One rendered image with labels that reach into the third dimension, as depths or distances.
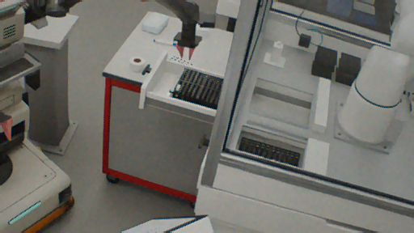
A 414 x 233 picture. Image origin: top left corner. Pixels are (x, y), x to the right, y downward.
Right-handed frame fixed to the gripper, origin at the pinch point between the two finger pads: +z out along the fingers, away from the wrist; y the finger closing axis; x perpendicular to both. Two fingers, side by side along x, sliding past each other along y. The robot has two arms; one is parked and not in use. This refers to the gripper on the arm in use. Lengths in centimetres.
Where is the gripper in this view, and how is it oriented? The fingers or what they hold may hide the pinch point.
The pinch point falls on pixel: (186, 57)
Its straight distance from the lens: 211.4
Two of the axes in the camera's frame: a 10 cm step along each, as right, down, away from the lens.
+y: 9.5, 2.5, -1.7
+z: -1.0, 7.8, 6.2
